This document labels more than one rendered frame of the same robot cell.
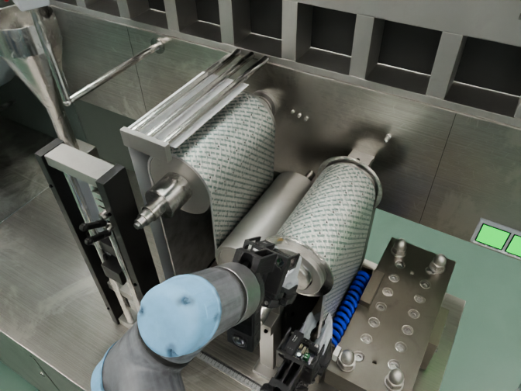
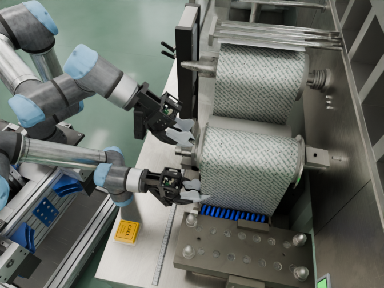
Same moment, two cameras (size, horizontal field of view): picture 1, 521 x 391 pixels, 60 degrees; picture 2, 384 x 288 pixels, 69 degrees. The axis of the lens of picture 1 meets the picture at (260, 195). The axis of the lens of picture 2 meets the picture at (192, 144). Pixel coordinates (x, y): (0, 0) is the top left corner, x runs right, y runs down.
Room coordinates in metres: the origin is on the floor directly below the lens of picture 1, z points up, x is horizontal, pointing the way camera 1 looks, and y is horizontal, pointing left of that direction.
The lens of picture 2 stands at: (0.29, -0.48, 1.88)
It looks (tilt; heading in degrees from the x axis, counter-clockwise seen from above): 52 degrees down; 69
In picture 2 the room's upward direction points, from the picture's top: straight up
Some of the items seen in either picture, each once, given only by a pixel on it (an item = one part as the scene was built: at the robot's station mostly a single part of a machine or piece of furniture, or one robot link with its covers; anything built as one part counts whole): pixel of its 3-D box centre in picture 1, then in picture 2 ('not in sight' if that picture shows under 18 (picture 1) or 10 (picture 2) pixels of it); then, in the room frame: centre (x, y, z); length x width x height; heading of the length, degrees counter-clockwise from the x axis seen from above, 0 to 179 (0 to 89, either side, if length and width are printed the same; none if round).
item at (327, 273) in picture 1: (295, 267); (204, 148); (0.49, -0.06, 1.25); 0.15 x 0.01 x 0.15; 58
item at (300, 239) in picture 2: (400, 246); (300, 238); (0.69, -0.34, 1.05); 0.04 x 0.04 x 0.04
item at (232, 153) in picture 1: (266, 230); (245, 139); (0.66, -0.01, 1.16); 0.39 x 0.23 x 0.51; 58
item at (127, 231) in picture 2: not in sight; (127, 231); (0.20, -0.07, 0.91); 0.07 x 0.07 x 0.02; 58
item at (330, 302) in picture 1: (344, 278); (238, 197); (0.56, -0.17, 1.11); 0.23 x 0.01 x 0.18; 148
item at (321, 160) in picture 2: (358, 160); (316, 156); (0.74, -0.21, 1.28); 0.06 x 0.05 x 0.02; 148
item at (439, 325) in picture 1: (433, 338); (243, 287); (0.49, -0.38, 0.96); 0.10 x 0.03 x 0.11; 148
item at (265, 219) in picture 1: (270, 227); (246, 138); (0.66, -0.02, 1.17); 0.26 x 0.12 x 0.12; 148
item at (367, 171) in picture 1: (348, 185); (295, 162); (0.70, -0.19, 1.25); 0.15 x 0.01 x 0.15; 58
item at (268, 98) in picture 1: (257, 111); (313, 79); (0.87, 0.00, 1.33); 0.07 x 0.07 x 0.07; 58
